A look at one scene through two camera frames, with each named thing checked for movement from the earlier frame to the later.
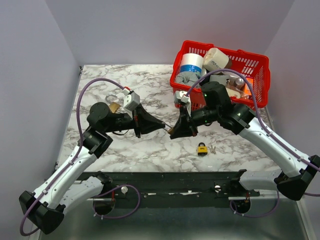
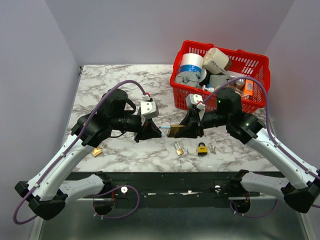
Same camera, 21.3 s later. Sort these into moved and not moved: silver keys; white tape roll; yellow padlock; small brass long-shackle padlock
Moved: small brass long-shackle padlock
Not moved: silver keys; white tape roll; yellow padlock
